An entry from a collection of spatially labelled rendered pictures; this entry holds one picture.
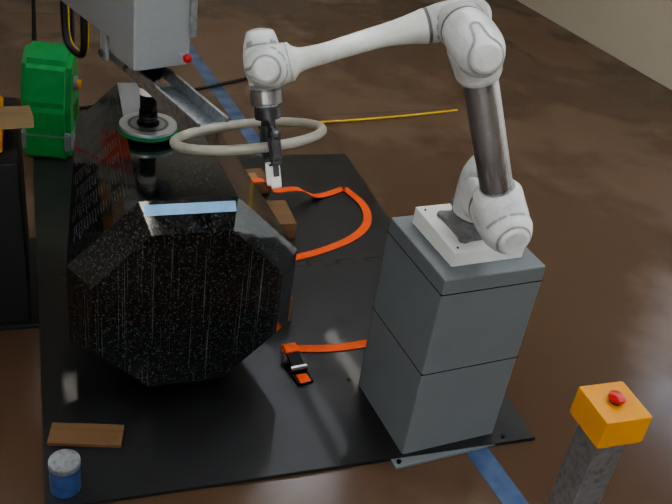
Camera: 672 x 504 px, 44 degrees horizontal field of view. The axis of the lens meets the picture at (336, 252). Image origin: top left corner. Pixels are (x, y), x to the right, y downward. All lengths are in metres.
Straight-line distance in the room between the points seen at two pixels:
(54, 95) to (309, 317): 1.92
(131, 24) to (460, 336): 1.53
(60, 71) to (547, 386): 2.92
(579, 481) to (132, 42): 1.99
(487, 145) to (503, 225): 0.26
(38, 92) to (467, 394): 2.82
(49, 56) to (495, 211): 2.90
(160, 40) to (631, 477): 2.35
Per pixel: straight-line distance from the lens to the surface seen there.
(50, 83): 4.76
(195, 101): 3.03
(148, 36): 3.04
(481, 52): 2.24
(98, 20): 3.28
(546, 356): 3.87
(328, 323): 3.71
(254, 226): 2.96
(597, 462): 2.04
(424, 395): 3.01
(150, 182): 2.97
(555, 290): 4.34
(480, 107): 2.39
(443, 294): 2.73
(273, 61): 2.17
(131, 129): 3.23
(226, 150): 2.43
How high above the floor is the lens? 2.27
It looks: 32 degrees down
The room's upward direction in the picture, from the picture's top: 9 degrees clockwise
